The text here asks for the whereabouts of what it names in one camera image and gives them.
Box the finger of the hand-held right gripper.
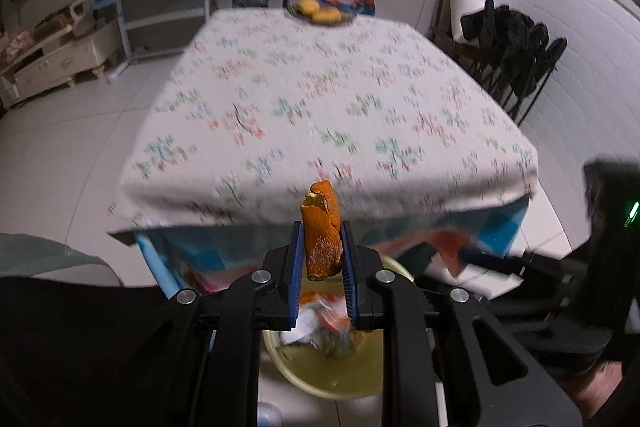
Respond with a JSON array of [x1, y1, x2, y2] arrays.
[[459, 249, 577, 289]]

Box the black jacket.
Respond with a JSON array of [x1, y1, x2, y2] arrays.
[[460, 0, 569, 128]]

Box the dark patterned plate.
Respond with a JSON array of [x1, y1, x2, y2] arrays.
[[287, 0, 357, 28]]

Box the yellow mango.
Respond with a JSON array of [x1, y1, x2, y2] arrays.
[[311, 6, 344, 24]]

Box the large orange peel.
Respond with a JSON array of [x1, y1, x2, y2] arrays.
[[299, 180, 345, 282]]

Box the blue pink checked undercloth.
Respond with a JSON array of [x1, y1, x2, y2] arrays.
[[136, 197, 532, 304]]

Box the grey plastic stool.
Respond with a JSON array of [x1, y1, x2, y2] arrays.
[[0, 233, 124, 289]]

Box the cream television cabinet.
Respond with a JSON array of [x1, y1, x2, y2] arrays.
[[0, 19, 122, 108]]

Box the yellow plastic basin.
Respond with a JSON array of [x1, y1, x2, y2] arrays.
[[262, 256, 416, 401]]

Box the person's black trousers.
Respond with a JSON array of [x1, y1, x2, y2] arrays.
[[0, 276, 211, 427]]

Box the white handbag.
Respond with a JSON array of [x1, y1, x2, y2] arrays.
[[69, 0, 96, 38]]

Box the person's right forearm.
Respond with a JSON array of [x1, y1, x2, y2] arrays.
[[560, 357, 632, 414]]

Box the brown box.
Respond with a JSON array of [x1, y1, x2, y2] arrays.
[[35, 9, 74, 38]]

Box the pink patterned bag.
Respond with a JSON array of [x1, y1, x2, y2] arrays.
[[0, 32, 32, 58]]

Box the wooden chair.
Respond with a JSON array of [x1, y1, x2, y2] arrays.
[[431, 0, 482, 64]]

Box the floral tablecloth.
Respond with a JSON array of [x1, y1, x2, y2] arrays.
[[107, 7, 540, 249]]

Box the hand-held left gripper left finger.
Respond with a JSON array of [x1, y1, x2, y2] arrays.
[[150, 220, 307, 427]]

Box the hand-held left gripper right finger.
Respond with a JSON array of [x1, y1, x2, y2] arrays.
[[340, 220, 583, 427]]

